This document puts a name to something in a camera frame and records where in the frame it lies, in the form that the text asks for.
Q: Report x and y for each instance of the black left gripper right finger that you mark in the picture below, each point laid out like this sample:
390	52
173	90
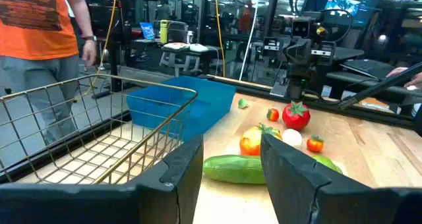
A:
296	191

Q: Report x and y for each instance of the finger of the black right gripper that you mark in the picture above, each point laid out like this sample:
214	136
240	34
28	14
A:
323	52
271	47

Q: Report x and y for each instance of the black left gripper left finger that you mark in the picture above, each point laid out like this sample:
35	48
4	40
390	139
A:
171	184

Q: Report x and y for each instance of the green ridged gourd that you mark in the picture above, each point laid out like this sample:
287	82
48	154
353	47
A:
326	163

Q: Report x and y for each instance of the small red tomato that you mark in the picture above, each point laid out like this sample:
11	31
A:
315	144

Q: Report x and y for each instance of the white garlic bulb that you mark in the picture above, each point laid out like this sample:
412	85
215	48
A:
292	137

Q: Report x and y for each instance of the green cucumber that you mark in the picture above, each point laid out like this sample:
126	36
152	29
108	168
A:
230	169

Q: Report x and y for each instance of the large red tomato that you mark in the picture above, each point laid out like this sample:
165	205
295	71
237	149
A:
296	116

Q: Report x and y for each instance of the small light green leafy vegetable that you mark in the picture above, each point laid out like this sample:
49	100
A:
243	103

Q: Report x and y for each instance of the small red strawberry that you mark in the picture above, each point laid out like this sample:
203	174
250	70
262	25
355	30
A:
272	114

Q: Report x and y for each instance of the orange persimmon with green stem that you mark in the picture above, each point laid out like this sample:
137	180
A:
250	141

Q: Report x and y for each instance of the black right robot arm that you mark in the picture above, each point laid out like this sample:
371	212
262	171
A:
296	85

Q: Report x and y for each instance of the black keyboard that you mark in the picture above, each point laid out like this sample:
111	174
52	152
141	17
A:
366	67

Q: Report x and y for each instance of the computer monitor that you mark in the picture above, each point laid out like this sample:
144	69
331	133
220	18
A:
346	3

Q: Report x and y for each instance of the person's hand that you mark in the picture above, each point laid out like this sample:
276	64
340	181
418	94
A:
89	52
397	71

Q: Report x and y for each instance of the blue plastic bin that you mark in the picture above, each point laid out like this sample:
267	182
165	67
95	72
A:
211	99

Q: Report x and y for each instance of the yellow green bottle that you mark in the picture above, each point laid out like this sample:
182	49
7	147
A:
163	31

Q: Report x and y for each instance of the blue laptop screen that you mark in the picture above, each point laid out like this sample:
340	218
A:
147	30

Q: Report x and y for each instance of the person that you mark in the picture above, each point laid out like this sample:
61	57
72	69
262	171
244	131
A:
33	36

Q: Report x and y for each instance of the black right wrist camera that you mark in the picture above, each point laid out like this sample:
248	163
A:
300	28

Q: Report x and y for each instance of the silver frame bracket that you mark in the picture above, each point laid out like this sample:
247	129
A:
278	89

